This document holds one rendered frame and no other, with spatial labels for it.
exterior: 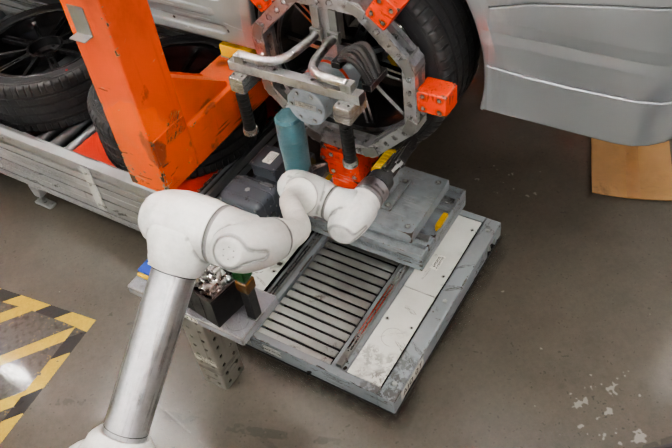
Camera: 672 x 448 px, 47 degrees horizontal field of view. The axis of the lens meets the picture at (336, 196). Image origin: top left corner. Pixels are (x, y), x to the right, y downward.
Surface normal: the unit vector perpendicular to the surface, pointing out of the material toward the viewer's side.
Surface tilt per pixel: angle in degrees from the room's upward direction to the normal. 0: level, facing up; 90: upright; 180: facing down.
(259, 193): 0
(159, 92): 90
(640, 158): 1
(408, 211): 0
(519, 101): 90
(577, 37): 90
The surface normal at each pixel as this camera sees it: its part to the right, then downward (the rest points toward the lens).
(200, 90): 0.85, 0.29
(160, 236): -0.50, -0.02
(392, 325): -0.11, -0.71
